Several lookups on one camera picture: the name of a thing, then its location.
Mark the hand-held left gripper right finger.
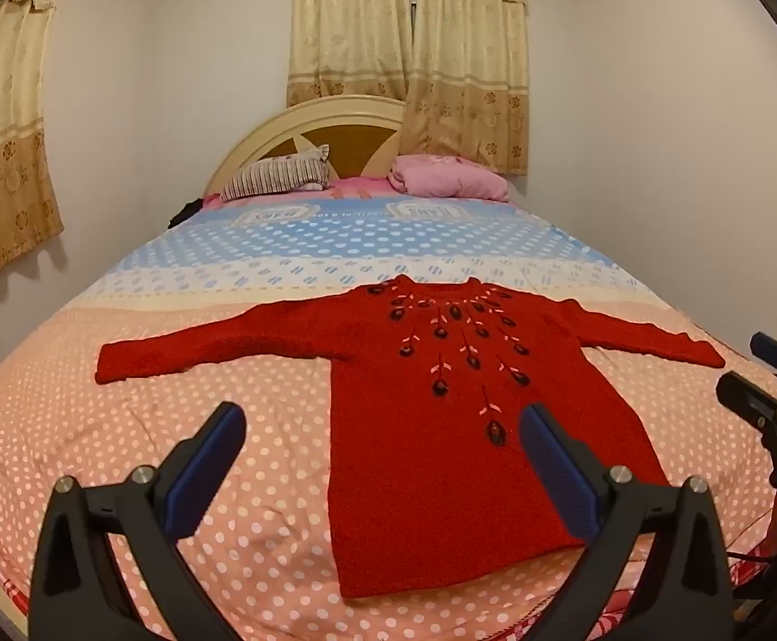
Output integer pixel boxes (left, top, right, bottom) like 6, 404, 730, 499
519, 403, 737, 641

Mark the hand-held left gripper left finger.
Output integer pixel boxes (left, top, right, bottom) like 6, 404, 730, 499
29, 402, 249, 641

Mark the red knitted sweater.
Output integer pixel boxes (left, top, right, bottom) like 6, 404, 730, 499
96, 275, 727, 600

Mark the polka dot bed sheet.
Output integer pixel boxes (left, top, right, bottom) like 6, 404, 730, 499
0, 190, 777, 641

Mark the dark cloth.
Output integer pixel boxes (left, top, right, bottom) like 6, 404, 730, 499
168, 197, 219, 229

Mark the striped pillow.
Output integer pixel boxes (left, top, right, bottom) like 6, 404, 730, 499
220, 145, 332, 202

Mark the pink pillow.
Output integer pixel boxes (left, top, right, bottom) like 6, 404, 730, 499
387, 153, 511, 202

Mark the pink cloth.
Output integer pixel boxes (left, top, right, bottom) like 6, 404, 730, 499
327, 175, 393, 200

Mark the cream wooden headboard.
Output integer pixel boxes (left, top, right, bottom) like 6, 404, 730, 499
205, 95, 416, 198

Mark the beige floral curtain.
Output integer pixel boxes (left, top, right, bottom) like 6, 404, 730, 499
398, 0, 531, 176
0, 0, 69, 295
286, 0, 417, 109

